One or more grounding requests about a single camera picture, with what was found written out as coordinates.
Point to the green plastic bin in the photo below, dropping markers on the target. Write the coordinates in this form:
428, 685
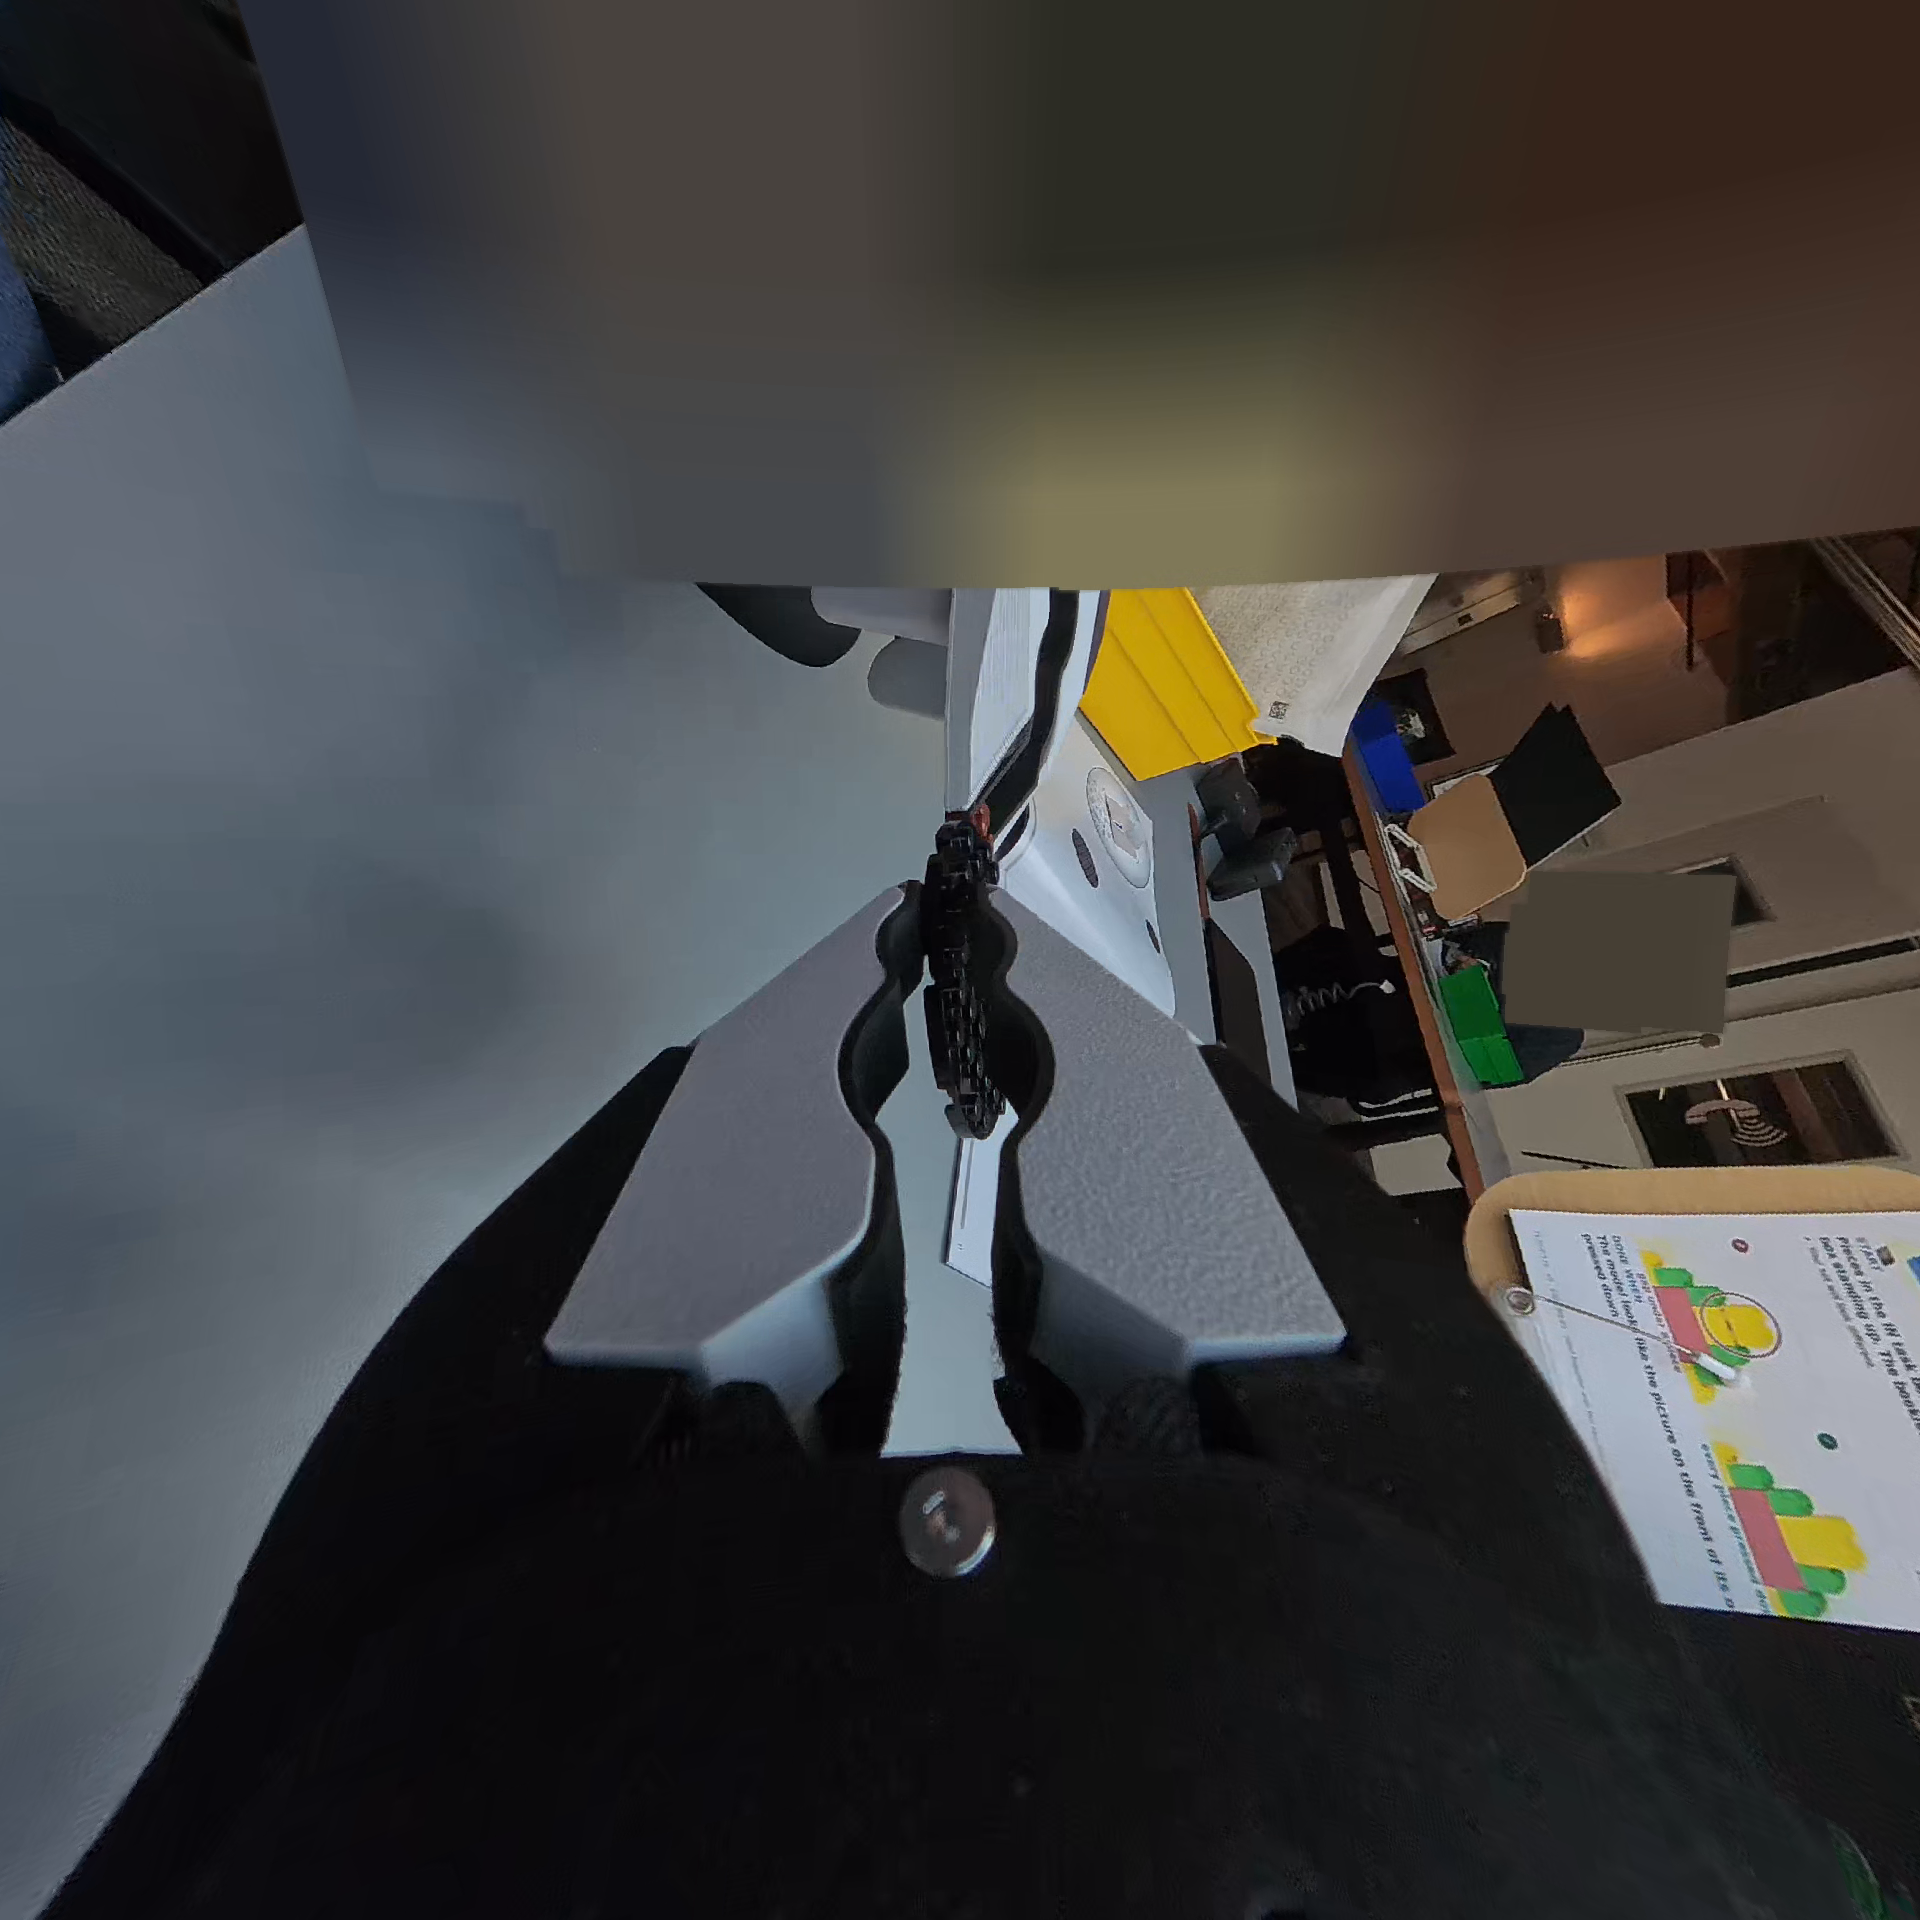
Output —
1477, 1020

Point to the blue plastic bin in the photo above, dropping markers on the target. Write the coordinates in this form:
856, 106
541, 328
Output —
1387, 757

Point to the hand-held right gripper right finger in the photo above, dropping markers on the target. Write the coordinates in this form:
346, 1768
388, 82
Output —
1171, 1200

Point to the white flat stand base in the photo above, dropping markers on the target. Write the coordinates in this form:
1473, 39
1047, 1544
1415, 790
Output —
1117, 902

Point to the tan chair with black back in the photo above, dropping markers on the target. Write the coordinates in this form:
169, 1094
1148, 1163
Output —
1477, 850

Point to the tan rounded board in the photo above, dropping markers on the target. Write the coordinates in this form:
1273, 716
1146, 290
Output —
1651, 1190

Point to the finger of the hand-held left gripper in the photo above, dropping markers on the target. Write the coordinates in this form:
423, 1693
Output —
997, 675

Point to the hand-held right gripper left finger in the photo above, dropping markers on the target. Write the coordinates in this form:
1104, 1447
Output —
720, 1186

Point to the wooden top workbench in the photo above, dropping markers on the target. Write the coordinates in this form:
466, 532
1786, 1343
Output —
1424, 962

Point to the laminated instruction sheet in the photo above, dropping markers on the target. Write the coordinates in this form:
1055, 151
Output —
1695, 1426

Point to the yellow plastic bin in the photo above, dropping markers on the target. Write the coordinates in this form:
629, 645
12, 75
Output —
1161, 675

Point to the black bag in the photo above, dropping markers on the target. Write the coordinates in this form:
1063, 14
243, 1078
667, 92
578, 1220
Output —
1357, 1020

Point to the black round studded plate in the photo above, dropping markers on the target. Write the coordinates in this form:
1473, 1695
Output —
960, 991

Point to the grey desk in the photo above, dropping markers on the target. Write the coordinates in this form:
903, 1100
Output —
299, 932

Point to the black office chair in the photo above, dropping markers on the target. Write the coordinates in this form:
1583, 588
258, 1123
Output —
1243, 834

